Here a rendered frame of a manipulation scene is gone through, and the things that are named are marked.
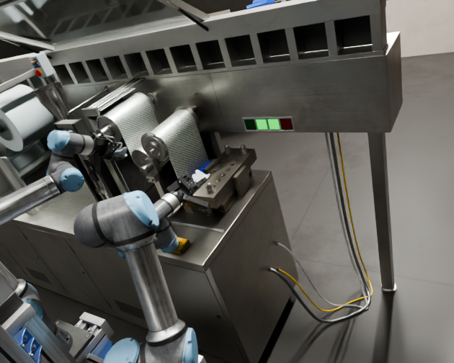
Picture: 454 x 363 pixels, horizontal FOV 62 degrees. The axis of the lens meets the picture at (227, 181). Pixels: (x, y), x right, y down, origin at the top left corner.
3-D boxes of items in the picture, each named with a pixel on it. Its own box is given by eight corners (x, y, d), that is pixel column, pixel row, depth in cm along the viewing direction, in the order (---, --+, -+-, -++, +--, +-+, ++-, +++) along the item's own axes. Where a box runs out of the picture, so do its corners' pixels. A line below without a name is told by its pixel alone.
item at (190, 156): (182, 190, 175) (168, 156, 166) (208, 162, 191) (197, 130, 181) (183, 190, 175) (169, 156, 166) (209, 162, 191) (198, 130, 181)
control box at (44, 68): (36, 79, 180) (24, 58, 175) (47, 73, 184) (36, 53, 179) (44, 78, 176) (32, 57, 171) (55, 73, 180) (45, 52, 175)
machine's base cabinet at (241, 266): (6, 279, 335) (-59, 202, 290) (63, 230, 377) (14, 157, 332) (257, 383, 196) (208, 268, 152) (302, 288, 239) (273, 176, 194)
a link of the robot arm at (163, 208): (143, 232, 141) (134, 214, 137) (163, 215, 148) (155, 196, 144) (157, 235, 136) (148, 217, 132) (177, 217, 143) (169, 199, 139)
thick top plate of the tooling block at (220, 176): (188, 204, 173) (184, 194, 170) (230, 157, 199) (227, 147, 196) (217, 208, 164) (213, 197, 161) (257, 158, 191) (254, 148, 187)
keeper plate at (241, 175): (238, 196, 178) (232, 177, 173) (248, 184, 185) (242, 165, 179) (243, 196, 177) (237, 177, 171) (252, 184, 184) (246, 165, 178)
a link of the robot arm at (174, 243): (153, 247, 151) (143, 225, 146) (180, 238, 150) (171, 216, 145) (152, 259, 144) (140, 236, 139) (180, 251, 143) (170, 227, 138)
